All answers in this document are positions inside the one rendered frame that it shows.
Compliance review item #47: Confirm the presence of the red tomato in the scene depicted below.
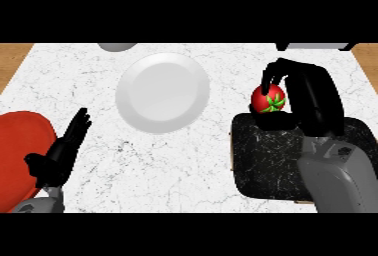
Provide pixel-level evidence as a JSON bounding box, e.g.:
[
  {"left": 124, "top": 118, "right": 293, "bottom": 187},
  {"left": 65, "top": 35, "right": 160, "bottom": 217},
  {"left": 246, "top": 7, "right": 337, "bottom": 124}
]
[{"left": 251, "top": 83, "right": 288, "bottom": 114}]

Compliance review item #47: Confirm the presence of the grey round object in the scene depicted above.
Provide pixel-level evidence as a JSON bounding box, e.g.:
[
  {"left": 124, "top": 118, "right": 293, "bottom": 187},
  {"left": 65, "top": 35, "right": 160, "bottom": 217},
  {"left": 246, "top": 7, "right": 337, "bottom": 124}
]
[{"left": 96, "top": 43, "right": 139, "bottom": 53}]

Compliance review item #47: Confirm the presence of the grey appliance with black frame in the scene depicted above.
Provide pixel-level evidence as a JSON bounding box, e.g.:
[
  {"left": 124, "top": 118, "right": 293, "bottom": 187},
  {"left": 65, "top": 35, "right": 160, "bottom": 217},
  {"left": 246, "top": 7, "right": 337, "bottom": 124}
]
[{"left": 275, "top": 43, "right": 361, "bottom": 52}]

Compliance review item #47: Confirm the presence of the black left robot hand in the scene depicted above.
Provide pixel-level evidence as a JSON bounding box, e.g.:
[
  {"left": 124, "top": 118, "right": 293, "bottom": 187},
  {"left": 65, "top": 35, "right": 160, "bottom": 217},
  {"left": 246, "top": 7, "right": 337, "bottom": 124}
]
[{"left": 24, "top": 107, "right": 93, "bottom": 189}]

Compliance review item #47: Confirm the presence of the black speckled tray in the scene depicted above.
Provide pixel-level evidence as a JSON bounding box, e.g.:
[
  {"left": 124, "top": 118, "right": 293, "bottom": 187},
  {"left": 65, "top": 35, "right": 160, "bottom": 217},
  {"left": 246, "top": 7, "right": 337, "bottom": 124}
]
[{"left": 231, "top": 112, "right": 378, "bottom": 202}]

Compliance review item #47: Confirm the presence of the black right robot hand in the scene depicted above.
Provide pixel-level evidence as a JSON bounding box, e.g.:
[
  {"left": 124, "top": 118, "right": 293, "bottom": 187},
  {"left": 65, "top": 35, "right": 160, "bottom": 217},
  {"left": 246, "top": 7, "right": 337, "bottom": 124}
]
[{"left": 248, "top": 57, "right": 347, "bottom": 138}]

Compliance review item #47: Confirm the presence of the white plate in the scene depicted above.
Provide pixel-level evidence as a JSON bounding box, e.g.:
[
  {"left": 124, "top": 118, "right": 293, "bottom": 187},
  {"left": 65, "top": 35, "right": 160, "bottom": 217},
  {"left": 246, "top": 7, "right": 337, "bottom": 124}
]
[{"left": 114, "top": 52, "right": 212, "bottom": 135}]

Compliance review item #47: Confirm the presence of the red round object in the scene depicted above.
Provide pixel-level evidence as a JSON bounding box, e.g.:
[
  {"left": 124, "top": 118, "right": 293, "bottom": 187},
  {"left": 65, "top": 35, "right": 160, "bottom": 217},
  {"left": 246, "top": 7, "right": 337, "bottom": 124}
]
[{"left": 0, "top": 110, "right": 59, "bottom": 214}]

